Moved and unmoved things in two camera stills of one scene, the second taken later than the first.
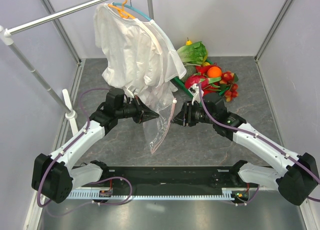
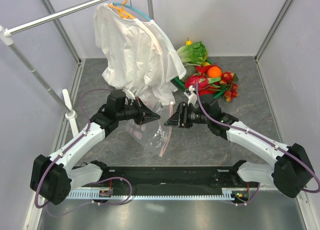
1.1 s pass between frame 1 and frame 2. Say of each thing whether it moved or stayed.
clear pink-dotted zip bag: moved
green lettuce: stayed
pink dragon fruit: stayed
